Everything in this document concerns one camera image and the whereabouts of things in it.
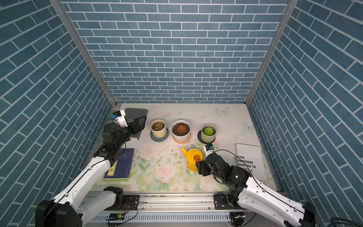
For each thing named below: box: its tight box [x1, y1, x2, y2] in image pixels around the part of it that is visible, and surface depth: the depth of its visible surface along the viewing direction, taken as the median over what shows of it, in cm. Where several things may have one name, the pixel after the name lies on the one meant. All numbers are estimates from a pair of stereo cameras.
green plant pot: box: [200, 123, 217, 143], surface depth 96 cm
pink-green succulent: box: [151, 122, 165, 131], surface depth 98 cm
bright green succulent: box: [203, 126, 215, 136], surface depth 95 cm
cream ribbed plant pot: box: [150, 119, 167, 139], surface depth 98 cm
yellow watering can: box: [180, 146, 204, 172], surface depth 81 cm
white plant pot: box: [171, 119, 192, 143], surface depth 95 cm
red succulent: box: [176, 124, 187, 134], surface depth 94 cm
